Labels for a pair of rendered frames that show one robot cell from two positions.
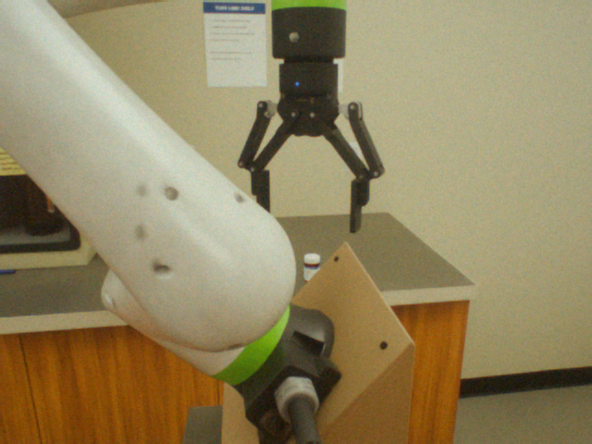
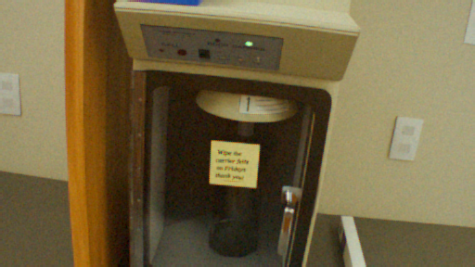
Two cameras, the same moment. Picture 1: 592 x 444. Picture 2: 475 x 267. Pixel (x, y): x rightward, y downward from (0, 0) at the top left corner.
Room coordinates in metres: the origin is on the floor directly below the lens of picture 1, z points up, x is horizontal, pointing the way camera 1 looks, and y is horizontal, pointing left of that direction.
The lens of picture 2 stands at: (0.49, 0.60, 1.62)
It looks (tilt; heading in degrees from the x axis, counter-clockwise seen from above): 23 degrees down; 11
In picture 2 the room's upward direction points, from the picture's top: 6 degrees clockwise
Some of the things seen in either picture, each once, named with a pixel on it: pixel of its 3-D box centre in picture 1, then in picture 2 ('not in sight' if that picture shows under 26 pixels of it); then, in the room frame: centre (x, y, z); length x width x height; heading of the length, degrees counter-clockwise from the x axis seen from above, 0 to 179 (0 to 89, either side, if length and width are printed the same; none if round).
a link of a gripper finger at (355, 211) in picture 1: (356, 204); not in sight; (0.61, -0.08, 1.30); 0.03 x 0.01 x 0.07; 158
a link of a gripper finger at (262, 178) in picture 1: (263, 195); not in sight; (0.66, 0.05, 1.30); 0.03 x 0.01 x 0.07; 158
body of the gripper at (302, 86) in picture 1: (308, 99); not in sight; (0.63, -0.01, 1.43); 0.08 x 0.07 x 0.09; 68
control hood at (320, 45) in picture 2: not in sight; (236, 40); (1.19, 0.75, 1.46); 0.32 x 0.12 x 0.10; 99
